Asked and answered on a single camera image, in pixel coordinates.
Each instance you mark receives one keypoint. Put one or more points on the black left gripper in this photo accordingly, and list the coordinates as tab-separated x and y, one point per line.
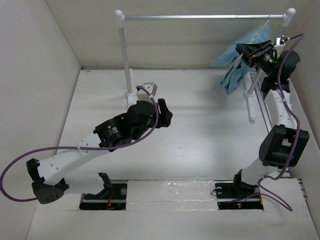
165	117

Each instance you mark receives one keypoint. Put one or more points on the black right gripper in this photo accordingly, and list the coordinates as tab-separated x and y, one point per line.
253	52

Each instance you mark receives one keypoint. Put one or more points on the light blue trousers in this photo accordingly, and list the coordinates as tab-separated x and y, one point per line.
237	69

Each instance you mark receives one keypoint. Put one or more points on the cream plastic clothes hanger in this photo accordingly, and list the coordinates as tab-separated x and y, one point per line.
238	60

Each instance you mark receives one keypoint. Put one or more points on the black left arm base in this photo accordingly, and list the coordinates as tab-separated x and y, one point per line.
115	200

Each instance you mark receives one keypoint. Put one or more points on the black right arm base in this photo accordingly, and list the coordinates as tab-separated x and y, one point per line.
231	196

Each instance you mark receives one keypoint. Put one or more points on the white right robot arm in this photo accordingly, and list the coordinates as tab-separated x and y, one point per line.
284	144

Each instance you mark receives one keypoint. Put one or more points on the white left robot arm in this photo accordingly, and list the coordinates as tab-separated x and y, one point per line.
54	177

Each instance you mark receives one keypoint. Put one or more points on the white metal clothes rack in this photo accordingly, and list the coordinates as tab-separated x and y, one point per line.
248	93

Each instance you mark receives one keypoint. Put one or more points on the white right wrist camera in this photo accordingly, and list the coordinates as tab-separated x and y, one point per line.
281	41

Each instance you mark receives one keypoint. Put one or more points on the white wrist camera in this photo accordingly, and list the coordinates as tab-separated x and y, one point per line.
281	41
144	90

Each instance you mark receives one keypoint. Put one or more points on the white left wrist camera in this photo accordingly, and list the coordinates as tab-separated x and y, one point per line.
144	90

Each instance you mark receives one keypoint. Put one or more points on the aluminium side rail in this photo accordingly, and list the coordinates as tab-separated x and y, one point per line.
265	107

